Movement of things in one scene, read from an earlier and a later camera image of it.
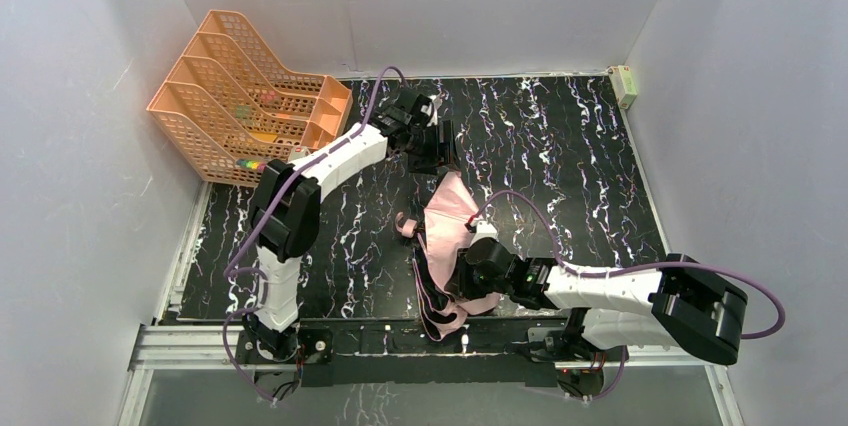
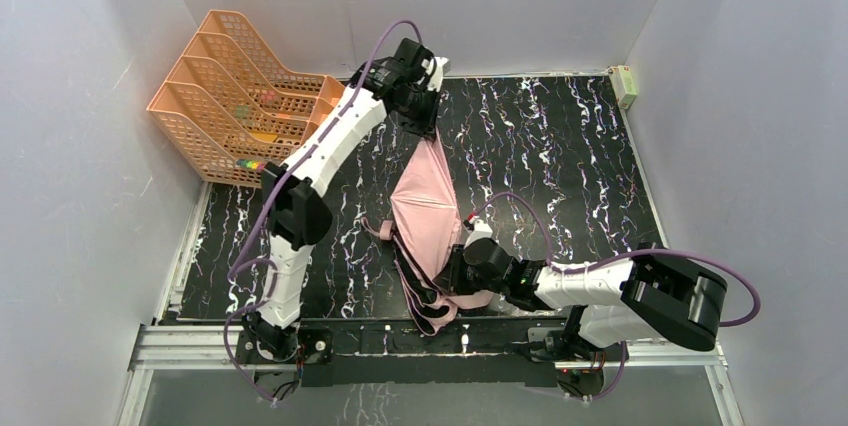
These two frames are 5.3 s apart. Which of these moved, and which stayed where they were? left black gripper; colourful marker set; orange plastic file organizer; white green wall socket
Moved: left black gripper
Stayed: colourful marker set; white green wall socket; orange plastic file organizer
